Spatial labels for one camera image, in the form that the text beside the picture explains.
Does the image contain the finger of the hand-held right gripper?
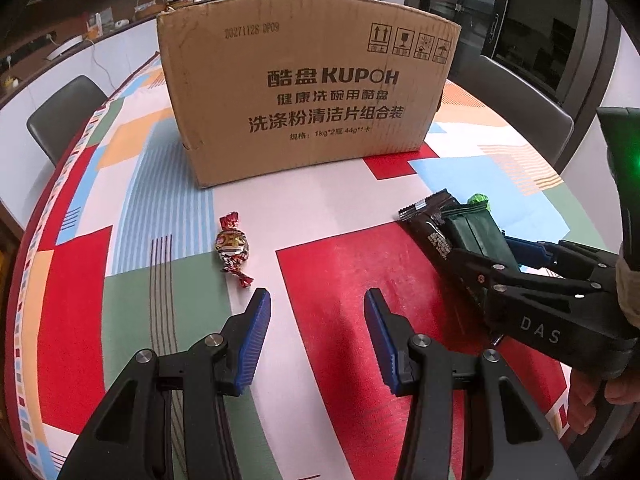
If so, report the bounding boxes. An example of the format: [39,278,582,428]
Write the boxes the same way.
[502,234,622,283]
[446,246,601,307]

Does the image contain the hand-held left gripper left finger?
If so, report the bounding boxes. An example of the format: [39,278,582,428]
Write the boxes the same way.
[56,287,272,480]

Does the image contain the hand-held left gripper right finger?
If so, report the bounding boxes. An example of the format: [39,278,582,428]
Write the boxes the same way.
[363,288,581,480]

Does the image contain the dark green snack packet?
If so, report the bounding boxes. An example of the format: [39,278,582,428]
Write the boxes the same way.
[442,205,521,271]

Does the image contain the black snack packet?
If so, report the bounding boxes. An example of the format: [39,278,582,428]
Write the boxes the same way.
[398,189,488,306]

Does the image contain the red foil candy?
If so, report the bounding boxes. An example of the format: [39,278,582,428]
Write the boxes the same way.
[214,212,254,289]

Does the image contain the brown cardboard box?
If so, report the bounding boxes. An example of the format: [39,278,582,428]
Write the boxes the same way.
[156,0,462,188]

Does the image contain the person's right forearm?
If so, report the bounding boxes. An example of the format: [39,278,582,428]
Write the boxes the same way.
[616,250,640,328]

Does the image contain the person's right hand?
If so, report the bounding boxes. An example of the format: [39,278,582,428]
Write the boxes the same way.
[567,372,640,437]

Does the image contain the colourful patchwork tablecloth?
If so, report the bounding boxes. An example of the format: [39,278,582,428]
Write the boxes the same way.
[2,52,601,480]

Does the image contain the dark grey dining chair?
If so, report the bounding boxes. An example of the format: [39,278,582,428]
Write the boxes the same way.
[26,75,108,167]
[447,55,575,171]

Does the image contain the black framed glass door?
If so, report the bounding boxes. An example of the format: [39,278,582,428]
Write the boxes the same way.
[432,0,516,56]

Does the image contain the white lower cabinets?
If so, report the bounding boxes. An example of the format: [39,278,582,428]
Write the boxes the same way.
[0,10,162,111]

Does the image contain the white flat tray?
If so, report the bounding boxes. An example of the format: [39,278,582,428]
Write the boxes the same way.
[42,36,91,61]

